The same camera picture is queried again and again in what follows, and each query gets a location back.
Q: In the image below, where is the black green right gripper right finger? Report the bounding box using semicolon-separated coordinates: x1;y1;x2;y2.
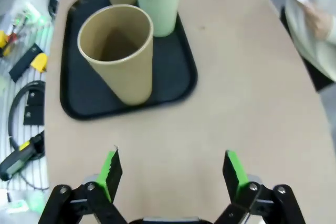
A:
215;150;307;224

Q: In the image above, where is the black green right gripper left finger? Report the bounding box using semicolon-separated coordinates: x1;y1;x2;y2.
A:
38;149;129;224

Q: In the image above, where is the person's left hand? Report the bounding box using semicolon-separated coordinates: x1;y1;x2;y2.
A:
301;0;334;41

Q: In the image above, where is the black plastic serving tray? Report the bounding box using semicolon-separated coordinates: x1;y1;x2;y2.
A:
59;0;198;122

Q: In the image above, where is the yellow plastic cap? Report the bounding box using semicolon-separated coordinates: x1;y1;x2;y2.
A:
30;52;48;72

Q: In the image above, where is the flat black bar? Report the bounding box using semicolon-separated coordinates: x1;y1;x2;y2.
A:
9;42;43;82

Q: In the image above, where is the person in grey sweatshirt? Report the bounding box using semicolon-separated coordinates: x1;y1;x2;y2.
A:
279;0;336;92

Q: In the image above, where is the tall mint green cup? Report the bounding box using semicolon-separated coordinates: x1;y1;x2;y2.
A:
130;0;183;38

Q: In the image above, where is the device with green lights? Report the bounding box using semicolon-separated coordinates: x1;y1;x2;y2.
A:
13;1;53;28

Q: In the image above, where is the black bracket with screw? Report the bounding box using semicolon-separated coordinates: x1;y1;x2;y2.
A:
26;90;44;106
23;105;45;125

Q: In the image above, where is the black cable loop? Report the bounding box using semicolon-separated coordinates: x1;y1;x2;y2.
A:
7;80;47;156

